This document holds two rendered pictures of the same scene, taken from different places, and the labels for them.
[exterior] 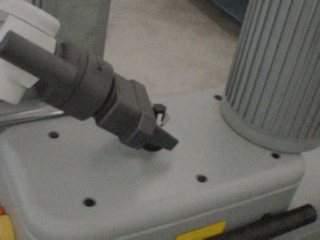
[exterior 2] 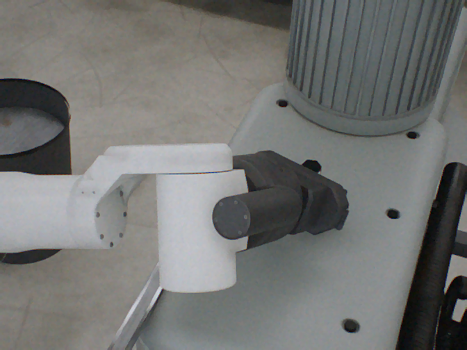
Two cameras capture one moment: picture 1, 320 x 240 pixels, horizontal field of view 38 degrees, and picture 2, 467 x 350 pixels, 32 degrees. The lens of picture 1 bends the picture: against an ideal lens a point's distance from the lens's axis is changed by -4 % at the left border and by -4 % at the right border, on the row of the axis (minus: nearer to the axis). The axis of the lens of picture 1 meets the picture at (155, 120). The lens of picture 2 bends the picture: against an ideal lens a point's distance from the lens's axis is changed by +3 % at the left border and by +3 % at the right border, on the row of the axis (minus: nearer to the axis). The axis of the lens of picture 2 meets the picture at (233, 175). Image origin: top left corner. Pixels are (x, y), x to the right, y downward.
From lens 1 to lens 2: 0.50 m
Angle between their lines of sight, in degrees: 30
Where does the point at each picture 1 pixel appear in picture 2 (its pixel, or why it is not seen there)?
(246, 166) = (406, 167)
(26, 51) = (264, 209)
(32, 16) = (217, 160)
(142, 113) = (329, 186)
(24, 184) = not seen: outside the picture
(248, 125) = (368, 119)
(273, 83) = (397, 57)
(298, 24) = not seen: outside the picture
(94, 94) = not seen: hidden behind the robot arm
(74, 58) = (265, 176)
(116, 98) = (304, 190)
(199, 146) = (345, 178)
